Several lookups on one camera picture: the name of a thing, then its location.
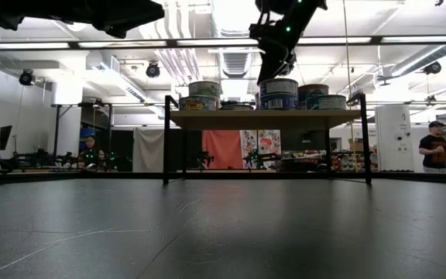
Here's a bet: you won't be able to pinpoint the floral patterned cloth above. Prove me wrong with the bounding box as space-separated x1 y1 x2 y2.
240 129 282 156

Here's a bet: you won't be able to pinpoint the person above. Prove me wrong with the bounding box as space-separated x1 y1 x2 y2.
77 135 108 171
418 119 446 174

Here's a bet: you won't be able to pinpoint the cardboard box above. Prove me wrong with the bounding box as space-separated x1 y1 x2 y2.
348 137 365 154

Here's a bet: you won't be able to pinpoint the white cloth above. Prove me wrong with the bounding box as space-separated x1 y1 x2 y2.
132 127 166 173

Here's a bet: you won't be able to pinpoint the wooden shelf black legs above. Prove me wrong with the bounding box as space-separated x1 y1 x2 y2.
163 94 373 186

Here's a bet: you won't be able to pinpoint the silver can dark blue label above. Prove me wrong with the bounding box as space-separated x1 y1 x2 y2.
259 77 300 96
259 93 300 111

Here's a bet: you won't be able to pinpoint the black aluminium table frame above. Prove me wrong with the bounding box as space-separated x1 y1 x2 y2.
0 150 446 187

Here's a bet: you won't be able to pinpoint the black background frame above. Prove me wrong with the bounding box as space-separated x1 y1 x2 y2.
52 101 114 160

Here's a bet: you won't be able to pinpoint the black background monitor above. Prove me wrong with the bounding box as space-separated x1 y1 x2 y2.
0 124 14 152

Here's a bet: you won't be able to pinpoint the silver can green white label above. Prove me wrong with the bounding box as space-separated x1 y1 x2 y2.
187 80 222 98

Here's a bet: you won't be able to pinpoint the black table mat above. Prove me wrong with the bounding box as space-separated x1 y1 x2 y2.
0 172 446 279

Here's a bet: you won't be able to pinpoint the black overhead frame bar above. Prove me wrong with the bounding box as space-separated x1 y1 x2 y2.
0 35 446 50

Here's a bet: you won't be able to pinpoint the silver tuna can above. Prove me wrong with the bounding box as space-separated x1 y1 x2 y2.
219 102 256 112

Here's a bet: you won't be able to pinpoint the cluttered background table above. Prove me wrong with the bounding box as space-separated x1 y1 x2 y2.
280 149 363 172

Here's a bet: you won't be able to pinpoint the orange cloth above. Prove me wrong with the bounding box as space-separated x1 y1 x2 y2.
202 129 243 170

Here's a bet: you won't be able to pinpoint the silver can yellow teal label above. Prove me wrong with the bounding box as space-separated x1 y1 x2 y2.
178 95 220 112

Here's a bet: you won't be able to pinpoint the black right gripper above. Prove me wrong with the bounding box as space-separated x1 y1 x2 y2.
249 11 305 84

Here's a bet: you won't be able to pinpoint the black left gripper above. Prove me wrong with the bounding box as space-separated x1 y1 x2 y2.
25 0 166 40

